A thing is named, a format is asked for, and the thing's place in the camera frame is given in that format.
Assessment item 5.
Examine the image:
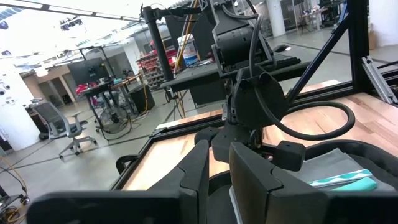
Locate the cluttered work desk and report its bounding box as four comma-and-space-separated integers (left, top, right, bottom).
80, 73, 147, 125

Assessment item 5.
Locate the black aluminium frame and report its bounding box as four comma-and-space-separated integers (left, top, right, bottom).
110, 0, 398, 191

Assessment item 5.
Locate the grey keyboard desk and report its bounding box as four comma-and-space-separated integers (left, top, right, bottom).
273, 52, 312, 83

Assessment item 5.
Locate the spoon with teal handle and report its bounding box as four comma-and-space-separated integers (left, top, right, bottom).
329, 177, 379, 192

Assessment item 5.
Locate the red parts shelf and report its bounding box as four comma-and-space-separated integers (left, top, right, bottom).
136, 48, 180, 91

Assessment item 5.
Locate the silver aluminium bracket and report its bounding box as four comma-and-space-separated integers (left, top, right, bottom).
361, 57, 398, 105

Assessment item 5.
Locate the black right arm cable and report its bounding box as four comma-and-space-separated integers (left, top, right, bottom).
248, 12, 357, 142

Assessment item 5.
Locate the black computer mouse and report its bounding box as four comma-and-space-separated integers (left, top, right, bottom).
272, 43, 292, 54

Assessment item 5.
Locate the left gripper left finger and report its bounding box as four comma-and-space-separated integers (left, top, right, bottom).
26, 139, 210, 224

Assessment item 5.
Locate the black floor fan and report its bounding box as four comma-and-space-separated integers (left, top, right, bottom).
98, 105, 131, 135

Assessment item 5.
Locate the grey desk with pole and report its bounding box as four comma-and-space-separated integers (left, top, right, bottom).
160, 60, 228, 108

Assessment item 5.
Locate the large black monitor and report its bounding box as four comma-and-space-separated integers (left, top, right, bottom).
67, 57, 110, 87

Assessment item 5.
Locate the black floor cabinet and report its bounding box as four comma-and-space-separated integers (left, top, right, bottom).
128, 83, 156, 115

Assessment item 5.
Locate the grey armrest office chair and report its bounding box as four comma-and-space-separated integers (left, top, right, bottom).
32, 101, 99, 162

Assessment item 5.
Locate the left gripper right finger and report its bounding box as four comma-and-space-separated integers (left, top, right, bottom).
229, 142, 398, 224

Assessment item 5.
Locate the black plastic tray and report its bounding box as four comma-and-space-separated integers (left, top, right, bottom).
207, 139, 398, 224

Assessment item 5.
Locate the grey cloth napkin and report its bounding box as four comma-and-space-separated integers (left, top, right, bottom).
287, 147, 396, 192

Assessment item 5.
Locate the black desk pole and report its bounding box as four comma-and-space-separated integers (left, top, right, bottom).
141, 5, 218, 82

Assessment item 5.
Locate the white tub blue label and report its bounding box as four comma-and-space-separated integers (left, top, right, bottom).
176, 33, 200, 67

